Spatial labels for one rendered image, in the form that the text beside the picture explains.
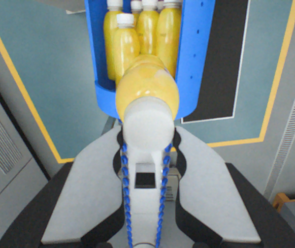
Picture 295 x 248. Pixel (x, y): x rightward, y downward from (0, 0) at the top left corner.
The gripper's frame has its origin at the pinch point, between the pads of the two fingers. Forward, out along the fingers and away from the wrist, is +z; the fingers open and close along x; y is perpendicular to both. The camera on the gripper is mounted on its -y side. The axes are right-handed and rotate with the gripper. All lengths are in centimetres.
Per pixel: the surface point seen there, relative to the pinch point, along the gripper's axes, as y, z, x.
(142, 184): 50, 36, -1
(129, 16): -9.6, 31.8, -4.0
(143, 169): 52, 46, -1
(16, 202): 143, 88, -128
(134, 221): 104, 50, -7
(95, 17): -9.6, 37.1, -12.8
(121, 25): -7.9, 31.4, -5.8
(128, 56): -1.5, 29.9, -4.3
